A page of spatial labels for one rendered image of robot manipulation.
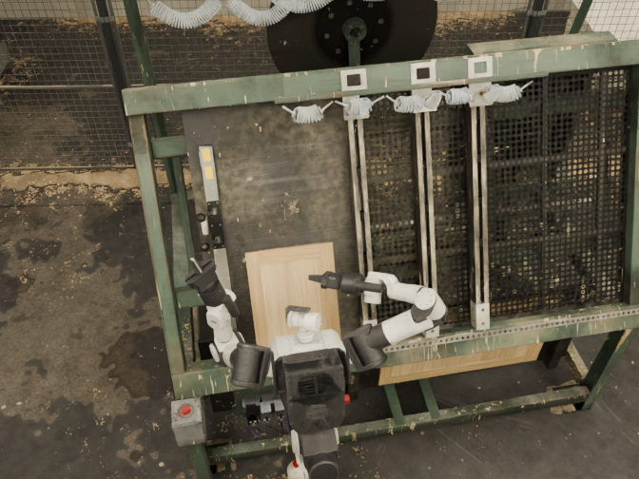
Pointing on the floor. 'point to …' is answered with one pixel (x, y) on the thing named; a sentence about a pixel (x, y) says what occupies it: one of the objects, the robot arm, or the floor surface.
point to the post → (200, 461)
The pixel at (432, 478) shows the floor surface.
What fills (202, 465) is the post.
